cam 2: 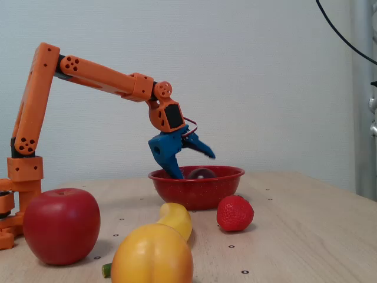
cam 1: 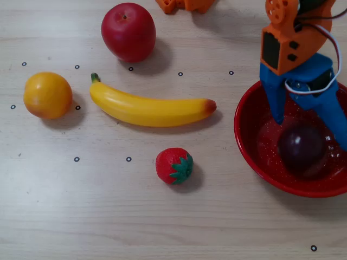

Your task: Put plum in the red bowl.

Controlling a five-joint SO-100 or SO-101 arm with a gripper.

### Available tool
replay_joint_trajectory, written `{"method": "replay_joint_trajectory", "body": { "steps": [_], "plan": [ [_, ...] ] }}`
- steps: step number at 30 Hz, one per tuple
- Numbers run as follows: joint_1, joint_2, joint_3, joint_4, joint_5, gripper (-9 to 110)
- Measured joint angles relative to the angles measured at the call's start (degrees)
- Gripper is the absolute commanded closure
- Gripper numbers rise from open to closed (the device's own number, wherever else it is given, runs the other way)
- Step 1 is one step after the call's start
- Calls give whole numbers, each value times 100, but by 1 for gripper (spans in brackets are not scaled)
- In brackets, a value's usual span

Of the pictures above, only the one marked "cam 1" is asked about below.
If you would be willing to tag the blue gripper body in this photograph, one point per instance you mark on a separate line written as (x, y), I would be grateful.
(315, 67)

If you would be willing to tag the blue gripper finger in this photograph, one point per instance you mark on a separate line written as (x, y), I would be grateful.
(330, 113)
(276, 103)

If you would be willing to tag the dark purple plum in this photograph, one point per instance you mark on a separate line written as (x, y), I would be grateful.
(302, 151)

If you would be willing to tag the orange robot base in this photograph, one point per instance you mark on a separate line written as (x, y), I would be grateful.
(195, 4)

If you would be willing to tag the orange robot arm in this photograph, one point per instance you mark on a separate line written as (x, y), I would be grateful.
(303, 35)

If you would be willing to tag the red speckled bowl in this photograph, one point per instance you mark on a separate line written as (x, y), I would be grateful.
(252, 140)

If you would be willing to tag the red strawberry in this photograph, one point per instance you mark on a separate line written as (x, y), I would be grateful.
(169, 163)

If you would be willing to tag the yellow banana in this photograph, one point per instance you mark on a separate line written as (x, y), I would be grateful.
(151, 111)

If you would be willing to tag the red apple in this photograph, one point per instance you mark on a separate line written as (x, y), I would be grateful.
(128, 35)

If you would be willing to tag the yellow orange peach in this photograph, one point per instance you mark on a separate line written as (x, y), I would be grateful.
(47, 94)

